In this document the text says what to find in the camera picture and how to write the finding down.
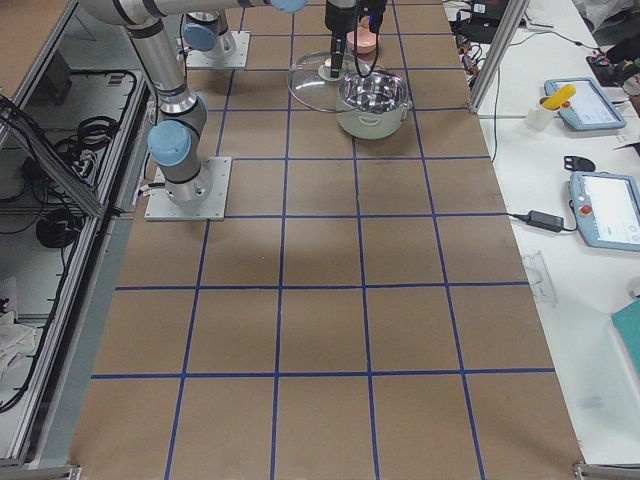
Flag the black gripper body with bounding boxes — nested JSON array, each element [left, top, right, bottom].
[[325, 0, 357, 39], [361, 0, 386, 28]]

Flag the glass pot lid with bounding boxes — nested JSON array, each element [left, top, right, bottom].
[[287, 52, 371, 113]]

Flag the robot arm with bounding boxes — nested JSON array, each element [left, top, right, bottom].
[[80, 1, 306, 207], [181, 1, 387, 69]]

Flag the pale green steel pot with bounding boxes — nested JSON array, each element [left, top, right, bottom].
[[336, 70, 412, 140]]

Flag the pink bowl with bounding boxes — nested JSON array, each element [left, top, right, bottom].
[[347, 27, 377, 56]]

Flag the white mug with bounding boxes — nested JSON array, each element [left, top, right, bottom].
[[524, 97, 556, 132]]

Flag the yellow banana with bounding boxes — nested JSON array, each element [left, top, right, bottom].
[[542, 84, 576, 111]]

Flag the far blue teach pendant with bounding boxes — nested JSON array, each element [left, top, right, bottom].
[[544, 77, 627, 131]]

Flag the blue teach pendant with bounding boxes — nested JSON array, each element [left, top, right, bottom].
[[568, 171, 639, 252], [544, 77, 627, 131]]

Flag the black mouse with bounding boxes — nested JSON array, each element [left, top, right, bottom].
[[564, 155, 596, 172]]

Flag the black power adapter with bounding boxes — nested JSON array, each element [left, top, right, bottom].
[[526, 210, 564, 233]]

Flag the near blue teach pendant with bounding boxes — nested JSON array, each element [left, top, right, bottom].
[[568, 171, 639, 252]]

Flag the clear plastic holder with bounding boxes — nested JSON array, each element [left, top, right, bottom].
[[521, 252, 557, 305]]

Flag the white crumpled cloth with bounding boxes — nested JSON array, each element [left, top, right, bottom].
[[0, 277, 36, 386]]

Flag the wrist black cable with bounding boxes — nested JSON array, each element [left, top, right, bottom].
[[349, 0, 383, 79]]

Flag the aluminium frame post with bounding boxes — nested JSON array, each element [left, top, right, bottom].
[[468, 0, 529, 113]]

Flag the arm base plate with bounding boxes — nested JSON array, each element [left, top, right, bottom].
[[145, 157, 232, 221], [186, 31, 251, 70]]

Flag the coiled black cables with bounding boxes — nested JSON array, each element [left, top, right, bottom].
[[34, 206, 84, 251]]

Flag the aluminium side frame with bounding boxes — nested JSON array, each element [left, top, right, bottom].
[[1, 1, 152, 474]]

